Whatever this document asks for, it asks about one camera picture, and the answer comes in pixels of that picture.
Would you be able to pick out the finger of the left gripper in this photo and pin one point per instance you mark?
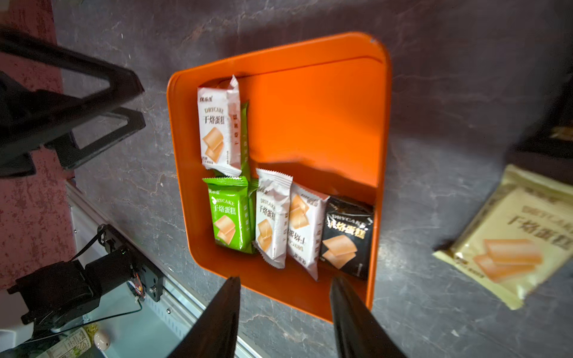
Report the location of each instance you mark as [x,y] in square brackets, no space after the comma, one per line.
[71,155]
[67,89]

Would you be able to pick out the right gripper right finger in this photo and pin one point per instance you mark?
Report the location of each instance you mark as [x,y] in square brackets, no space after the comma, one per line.
[356,331]

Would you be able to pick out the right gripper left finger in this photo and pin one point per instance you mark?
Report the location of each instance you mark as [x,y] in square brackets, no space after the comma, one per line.
[214,334]

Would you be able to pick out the cream cookie pack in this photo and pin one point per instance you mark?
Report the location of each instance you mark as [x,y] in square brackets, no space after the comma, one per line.
[519,238]

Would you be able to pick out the orange storage box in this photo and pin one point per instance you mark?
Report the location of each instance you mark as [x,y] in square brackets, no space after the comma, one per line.
[319,111]

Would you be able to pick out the black cookie pack top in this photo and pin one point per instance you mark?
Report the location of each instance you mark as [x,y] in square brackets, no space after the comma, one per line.
[547,149]

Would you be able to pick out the black cookie pack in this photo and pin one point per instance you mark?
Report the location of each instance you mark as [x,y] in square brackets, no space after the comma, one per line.
[347,236]
[547,149]

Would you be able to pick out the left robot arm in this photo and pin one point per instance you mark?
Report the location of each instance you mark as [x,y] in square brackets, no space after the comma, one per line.
[42,304]

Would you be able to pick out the black cookie pack bottom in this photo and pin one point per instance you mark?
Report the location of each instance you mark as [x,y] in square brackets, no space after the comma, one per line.
[347,236]

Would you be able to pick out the white cookie pack sideways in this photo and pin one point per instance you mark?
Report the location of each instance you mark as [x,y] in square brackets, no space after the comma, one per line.
[306,223]

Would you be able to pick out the green cookie pack bottom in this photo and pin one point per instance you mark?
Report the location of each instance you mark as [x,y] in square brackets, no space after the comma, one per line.
[230,212]

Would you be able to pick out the white cookie pack bottom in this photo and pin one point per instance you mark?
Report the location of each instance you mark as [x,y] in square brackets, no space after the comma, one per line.
[272,216]

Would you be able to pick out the white cookie pack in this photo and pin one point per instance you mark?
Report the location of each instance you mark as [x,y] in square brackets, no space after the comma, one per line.
[272,216]
[220,128]

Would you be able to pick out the white cookie pack top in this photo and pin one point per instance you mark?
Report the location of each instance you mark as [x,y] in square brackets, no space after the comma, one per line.
[220,128]

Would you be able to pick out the green cookie pack edge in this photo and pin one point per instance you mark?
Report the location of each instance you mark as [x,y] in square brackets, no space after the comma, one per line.
[245,138]

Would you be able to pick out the aluminium front rail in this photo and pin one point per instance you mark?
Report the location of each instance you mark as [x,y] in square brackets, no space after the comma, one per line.
[161,324]

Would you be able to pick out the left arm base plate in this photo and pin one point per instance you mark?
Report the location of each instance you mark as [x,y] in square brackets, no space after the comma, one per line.
[134,268]

